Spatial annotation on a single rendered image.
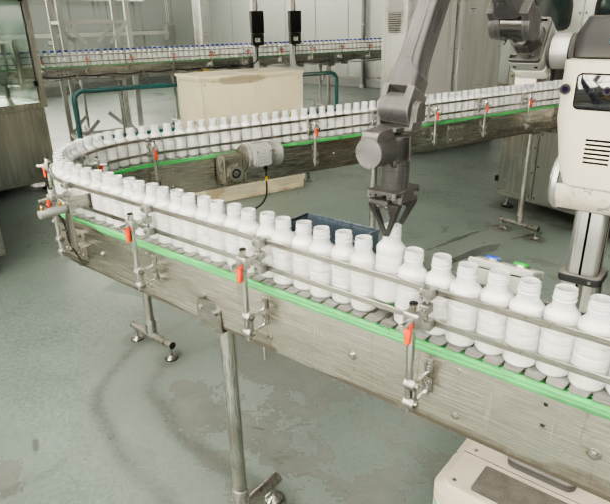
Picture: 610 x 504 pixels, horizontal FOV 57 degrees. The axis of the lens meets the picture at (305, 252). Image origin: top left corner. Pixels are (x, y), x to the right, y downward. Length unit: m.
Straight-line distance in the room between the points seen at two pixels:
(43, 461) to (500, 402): 1.92
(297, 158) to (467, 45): 5.09
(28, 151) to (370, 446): 5.01
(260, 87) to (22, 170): 2.63
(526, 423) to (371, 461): 1.28
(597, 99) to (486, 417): 0.81
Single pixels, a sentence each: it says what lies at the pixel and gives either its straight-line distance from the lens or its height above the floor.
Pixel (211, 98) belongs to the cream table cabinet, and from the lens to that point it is 5.31.
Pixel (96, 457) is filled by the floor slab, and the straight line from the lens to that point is 2.53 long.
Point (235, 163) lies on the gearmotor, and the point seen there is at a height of 0.96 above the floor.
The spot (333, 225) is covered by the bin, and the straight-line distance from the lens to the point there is 1.99.
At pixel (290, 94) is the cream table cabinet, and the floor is 0.96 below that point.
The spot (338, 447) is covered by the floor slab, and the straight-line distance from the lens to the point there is 2.40.
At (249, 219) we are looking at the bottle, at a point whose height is 1.14.
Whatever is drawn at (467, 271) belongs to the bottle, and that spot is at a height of 1.16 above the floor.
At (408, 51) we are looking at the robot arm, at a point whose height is 1.54.
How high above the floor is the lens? 1.59
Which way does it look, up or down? 22 degrees down
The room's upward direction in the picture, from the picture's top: 1 degrees counter-clockwise
